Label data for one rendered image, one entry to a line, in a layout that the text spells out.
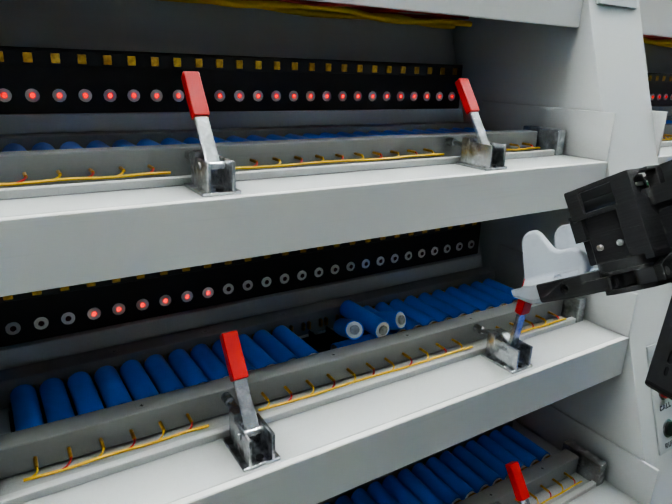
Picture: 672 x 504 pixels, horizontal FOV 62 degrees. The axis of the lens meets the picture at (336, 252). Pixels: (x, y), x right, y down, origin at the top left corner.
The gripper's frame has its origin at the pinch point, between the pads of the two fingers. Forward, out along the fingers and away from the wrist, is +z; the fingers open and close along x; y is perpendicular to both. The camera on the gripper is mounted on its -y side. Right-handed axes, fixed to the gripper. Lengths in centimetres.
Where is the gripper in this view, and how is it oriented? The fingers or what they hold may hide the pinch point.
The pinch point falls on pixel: (532, 296)
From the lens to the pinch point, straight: 53.5
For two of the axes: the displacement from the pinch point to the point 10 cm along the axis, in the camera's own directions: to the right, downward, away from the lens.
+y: -2.4, -9.6, 1.3
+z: -4.7, 2.3, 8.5
